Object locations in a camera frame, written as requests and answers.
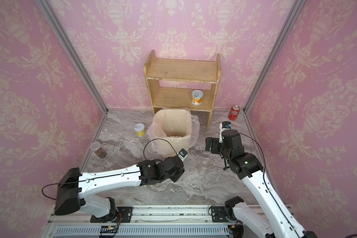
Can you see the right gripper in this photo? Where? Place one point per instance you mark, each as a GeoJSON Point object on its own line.
{"type": "Point", "coordinates": [216, 144]}

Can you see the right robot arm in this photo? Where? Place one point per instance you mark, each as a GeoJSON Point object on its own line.
{"type": "Point", "coordinates": [255, 184]}

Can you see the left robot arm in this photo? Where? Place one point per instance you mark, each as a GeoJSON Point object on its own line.
{"type": "Point", "coordinates": [77, 191]}

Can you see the red cola can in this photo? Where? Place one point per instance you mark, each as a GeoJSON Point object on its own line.
{"type": "Point", "coordinates": [234, 112]}

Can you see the beige trash bin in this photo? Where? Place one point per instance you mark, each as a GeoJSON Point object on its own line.
{"type": "Point", "coordinates": [172, 134]}

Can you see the yellow can on shelf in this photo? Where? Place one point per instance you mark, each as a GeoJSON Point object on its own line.
{"type": "Point", "coordinates": [196, 97]}

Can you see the yellow can on floor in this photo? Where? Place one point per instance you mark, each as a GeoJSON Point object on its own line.
{"type": "Point", "coordinates": [140, 129]}

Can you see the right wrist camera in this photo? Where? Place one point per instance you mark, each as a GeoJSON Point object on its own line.
{"type": "Point", "coordinates": [223, 126]}

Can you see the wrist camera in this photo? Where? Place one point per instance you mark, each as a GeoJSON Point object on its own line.
{"type": "Point", "coordinates": [223, 126]}
{"type": "Point", "coordinates": [182, 154]}

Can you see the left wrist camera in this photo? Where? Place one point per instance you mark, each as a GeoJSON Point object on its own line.
{"type": "Point", "coordinates": [182, 154]}

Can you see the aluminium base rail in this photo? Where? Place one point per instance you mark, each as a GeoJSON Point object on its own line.
{"type": "Point", "coordinates": [180, 221]}

